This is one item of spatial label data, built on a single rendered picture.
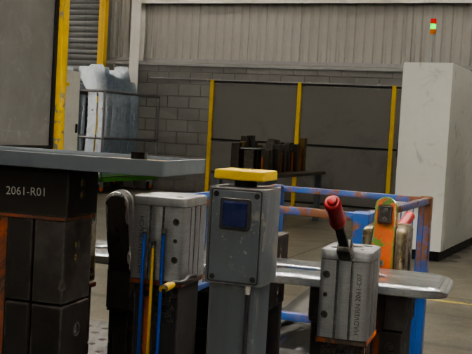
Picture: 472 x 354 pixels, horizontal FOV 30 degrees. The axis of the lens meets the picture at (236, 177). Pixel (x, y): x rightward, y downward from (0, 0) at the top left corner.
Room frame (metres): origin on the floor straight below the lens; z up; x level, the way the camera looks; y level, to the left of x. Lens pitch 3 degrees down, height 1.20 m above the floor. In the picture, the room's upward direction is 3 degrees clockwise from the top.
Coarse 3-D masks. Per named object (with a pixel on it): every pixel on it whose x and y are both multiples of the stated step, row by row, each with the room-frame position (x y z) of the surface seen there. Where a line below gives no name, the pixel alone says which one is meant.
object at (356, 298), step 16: (336, 256) 1.12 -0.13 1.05; (368, 256) 1.11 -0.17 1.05; (320, 272) 1.13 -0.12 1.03; (336, 272) 1.13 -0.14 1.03; (352, 272) 1.12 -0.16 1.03; (368, 272) 1.11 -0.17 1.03; (320, 288) 1.13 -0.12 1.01; (336, 288) 1.13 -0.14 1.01; (352, 288) 1.12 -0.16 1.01; (368, 288) 1.11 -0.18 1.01; (320, 304) 1.13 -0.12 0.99; (336, 304) 1.13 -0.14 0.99; (352, 304) 1.12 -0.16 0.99; (368, 304) 1.11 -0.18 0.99; (320, 320) 1.13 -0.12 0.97; (336, 320) 1.12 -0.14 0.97; (352, 320) 1.12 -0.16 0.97; (368, 320) 1.12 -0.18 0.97; (320, 336) 1.13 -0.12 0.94; (336, 336) 1.12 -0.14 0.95; (352, 336) 1.12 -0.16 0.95; (368, 336) 1.13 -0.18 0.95; (320, 352) 1.14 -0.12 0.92; (336, 352) 1.13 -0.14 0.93; (352, 352) 1.12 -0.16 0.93; (368, 352) 1.17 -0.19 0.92
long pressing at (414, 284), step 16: (96, 240) 1.53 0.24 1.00; (96, 256) 1.35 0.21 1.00; (288, 272) 1.27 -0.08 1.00; (304, 272) 1.31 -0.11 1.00; (384, 272) 1.35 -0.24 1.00; (400, 272) 1.36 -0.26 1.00; (416, 272) 1.37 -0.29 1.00; (384, 288) 1.22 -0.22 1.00; (400, 288) 1.21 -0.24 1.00; (416, 288) 1.21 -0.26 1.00; (432, 288) 1.21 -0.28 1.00; (448, 288) 1.26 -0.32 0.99
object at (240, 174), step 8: (224, 168) 1.03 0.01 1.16; (232, 168) 1.05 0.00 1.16; (240, 168) 1.06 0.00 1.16; (216, 176) 1.01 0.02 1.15; (224, 176) 1.01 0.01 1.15; (232, 176) 1.00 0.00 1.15; (240, 176) 1.00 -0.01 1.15; (248, 176) 1.00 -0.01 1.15; (256, 176) 0.99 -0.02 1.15; (264, 176) 0.99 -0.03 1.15; (272, 176) 1.03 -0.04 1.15; (240, 184) 1.02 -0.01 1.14; (248, 184) 1.02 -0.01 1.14; (256, 184) 1.03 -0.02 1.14
